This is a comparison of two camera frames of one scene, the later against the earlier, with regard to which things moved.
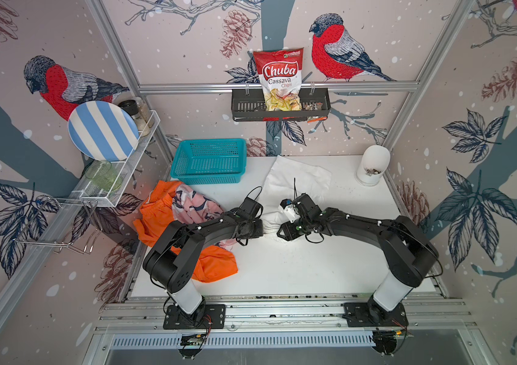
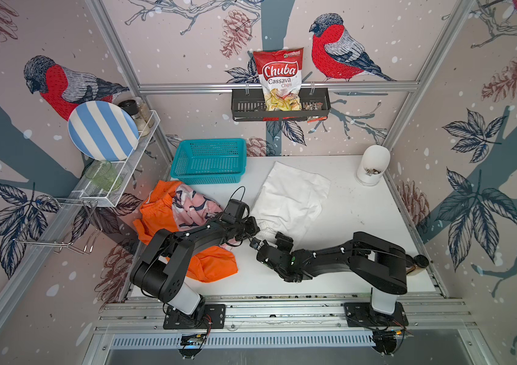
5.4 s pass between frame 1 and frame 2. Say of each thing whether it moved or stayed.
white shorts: moved
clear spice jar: stayed
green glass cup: stayed
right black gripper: moved
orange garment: stayed
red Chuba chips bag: stayed
